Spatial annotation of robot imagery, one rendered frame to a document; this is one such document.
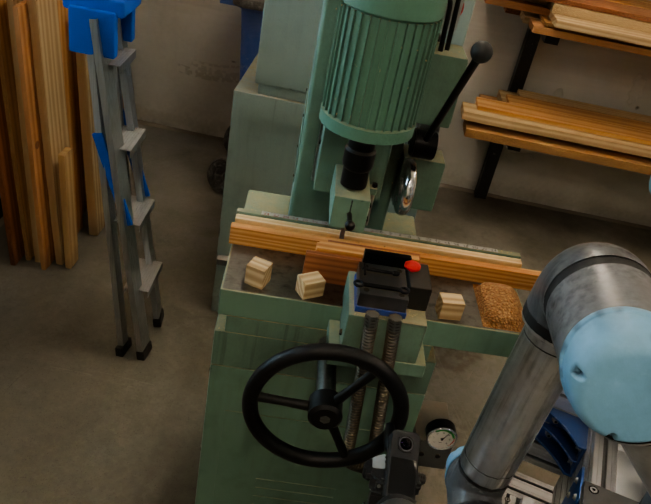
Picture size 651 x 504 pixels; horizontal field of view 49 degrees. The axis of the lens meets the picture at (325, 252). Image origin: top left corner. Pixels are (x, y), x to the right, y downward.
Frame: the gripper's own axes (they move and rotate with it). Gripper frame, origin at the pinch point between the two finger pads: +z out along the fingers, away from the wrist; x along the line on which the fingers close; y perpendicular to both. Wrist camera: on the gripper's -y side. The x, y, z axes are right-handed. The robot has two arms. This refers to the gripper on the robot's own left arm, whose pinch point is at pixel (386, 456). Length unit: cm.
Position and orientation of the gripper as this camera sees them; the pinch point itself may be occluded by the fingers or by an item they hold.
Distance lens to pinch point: 125.8
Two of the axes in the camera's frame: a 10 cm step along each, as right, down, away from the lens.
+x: 9.8, 2.1, 0.3
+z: -0.1, -0.8, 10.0
